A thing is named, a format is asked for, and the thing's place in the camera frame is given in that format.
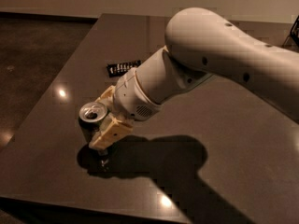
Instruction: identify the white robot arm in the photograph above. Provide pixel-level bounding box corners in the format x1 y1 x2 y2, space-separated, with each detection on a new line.
89 7 299 150

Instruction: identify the black snack bar wrapper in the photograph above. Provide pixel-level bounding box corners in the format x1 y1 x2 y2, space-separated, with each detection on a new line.
107 60 141 77

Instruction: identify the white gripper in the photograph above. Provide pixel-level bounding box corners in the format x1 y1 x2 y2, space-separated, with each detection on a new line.
89 68 162 150

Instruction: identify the green soda can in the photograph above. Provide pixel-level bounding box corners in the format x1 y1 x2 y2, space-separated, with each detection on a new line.
78 102 108 142

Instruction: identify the black object at table edge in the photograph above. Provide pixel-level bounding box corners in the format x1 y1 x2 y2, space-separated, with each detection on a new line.
283 15 299 48

